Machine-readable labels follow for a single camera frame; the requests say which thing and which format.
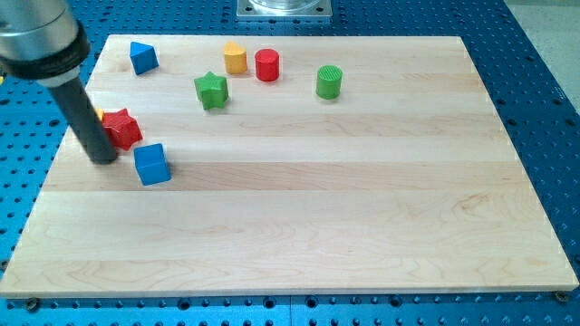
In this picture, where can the blue wooden cube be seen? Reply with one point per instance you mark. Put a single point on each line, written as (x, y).
(151, 164)

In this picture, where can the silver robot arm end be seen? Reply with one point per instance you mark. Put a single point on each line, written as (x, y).
(42, 41)

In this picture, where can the light wooden board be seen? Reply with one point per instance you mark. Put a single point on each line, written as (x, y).
(406, 182)

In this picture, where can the green wooden cylinder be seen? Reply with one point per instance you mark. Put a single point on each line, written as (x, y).
(328, 82)

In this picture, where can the red wooden cylinder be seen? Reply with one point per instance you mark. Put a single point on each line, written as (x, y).
(267, 65)

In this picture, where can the green wooden star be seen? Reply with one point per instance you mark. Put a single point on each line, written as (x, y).
(212, 91)

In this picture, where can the yellow heart block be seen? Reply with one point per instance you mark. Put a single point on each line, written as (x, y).
(235, 58)

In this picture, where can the red wooden star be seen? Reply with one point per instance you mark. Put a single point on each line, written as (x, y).
(122, 129)

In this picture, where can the blue triangular prism block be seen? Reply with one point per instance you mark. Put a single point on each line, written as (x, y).
(143, 57)

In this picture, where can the yellow block behind stick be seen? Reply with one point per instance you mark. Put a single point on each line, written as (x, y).
(100, 113)

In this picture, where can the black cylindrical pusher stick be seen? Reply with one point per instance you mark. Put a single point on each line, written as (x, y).
(81, 116)

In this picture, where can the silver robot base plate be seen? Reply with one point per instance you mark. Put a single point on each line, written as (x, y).
(284, 8)

